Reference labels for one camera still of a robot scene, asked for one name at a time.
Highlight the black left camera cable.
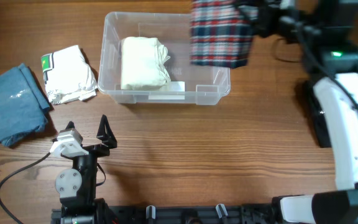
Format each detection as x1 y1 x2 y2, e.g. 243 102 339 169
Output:
0 151 52 224

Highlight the plaid cloth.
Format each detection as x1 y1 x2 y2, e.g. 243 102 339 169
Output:
190 0 258 69

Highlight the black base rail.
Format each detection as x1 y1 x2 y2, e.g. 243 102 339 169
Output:
50 203 275 224

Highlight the blue folded cloth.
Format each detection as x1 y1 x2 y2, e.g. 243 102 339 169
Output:
0 63 50 147

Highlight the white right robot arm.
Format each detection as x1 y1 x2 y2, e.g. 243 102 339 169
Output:
255 0 358 223

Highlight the white printed folded t-shirt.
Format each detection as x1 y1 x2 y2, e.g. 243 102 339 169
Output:
41 45 98 105

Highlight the cream cloth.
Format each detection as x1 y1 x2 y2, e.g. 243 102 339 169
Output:
121 37 171 91

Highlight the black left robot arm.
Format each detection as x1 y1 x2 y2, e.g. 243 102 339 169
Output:
50 115 119 224

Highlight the clear plastic storage container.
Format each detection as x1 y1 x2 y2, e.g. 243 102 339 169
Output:
98 12 231 105

